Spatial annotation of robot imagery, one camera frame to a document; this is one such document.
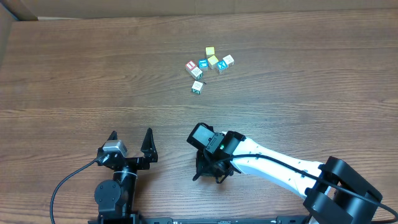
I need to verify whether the white green Z block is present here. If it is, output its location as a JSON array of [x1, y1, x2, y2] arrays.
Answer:
[[191, 81, 203, 95]]

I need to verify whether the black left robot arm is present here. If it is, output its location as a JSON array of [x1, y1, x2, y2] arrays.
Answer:
[[90, 128, 158, 223]]

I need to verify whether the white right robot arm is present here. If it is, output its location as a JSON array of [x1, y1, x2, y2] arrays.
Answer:
[[187, 126, 382, 224]]

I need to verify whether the white green pattern block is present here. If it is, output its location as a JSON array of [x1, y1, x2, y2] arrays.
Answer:
[[190, 67, 203, 81]]

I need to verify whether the red I block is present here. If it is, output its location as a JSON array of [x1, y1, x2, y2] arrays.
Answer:
[[185, 60, 197, 72]]

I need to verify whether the blue letter block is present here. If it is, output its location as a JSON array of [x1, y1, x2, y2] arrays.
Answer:
[[198, 59, 208, 71]]

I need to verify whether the blue X block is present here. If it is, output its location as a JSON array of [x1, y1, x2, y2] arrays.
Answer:
[[216, 60, 228, 74]]

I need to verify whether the yellow block near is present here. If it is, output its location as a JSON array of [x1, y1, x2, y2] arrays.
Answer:
[[207, 55, 219, 70]]

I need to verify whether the yellow block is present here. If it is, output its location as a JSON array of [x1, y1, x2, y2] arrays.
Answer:
[[207, 55, 219, 70], [205, 47, 215, 58]]

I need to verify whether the white block far right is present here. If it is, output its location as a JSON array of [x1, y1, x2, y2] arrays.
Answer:
[[223, 55, 234, 67]]

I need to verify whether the yellow block far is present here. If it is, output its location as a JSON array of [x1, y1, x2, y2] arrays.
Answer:
[[205, 47, 215, 58]]

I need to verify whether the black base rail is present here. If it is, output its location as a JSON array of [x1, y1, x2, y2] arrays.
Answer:
[[88, 215, 365, 224]]

